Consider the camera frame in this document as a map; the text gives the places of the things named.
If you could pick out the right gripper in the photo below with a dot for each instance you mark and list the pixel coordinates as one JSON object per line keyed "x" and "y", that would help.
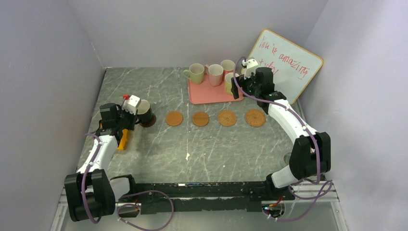
{"x": 244, "y": 79}

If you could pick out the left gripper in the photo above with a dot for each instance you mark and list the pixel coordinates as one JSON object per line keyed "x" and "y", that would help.
{"x": 132, "y": 113}

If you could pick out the black mug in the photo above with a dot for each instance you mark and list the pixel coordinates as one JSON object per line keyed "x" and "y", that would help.
{"x": 144, "y": 112}

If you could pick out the dark brown wooden coaster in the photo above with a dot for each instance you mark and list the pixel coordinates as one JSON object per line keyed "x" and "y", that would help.
{"x": 149, "y": 123}

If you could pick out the green mug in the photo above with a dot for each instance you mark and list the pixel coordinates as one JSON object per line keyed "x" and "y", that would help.
{"x": 228, "y": 83}
{"x": 195, "y": 73}

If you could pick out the light wooden coaster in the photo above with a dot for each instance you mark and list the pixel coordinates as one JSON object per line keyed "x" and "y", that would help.
{"x": 200, "y": 119}
{"x": 174, "y": 118}

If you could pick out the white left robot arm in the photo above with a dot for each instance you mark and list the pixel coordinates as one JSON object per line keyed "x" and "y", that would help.
{"x": 89, "y": 193}

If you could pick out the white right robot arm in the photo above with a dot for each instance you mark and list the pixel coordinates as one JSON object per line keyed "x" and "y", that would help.
{"x": 311, "y": 152}

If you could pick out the pink mug back right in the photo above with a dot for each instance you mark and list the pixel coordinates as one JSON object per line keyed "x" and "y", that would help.
{"x": 228, "y": 66}

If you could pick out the pink mug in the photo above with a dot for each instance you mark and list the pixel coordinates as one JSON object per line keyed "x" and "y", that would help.
{"x": 215, "y": 74}
{"x": 228, "y": 66}

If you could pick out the yellow plastic bin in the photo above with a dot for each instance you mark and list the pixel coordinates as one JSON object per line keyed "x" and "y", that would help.
{"x": 123, "y": 142}

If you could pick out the pink mug centre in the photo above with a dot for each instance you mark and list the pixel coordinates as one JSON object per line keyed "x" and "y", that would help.
{"x": 215, "y": 74}

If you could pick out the whiteboard with red writing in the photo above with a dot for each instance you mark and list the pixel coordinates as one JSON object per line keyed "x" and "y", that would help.
{"x": 293, "y": 67}

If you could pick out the pink serving tray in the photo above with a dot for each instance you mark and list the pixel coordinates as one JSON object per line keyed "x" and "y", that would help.
{"x": 204, "y": 93}

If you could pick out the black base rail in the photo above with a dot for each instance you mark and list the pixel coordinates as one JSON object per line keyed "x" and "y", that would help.
{"x": 251, "y": 196}

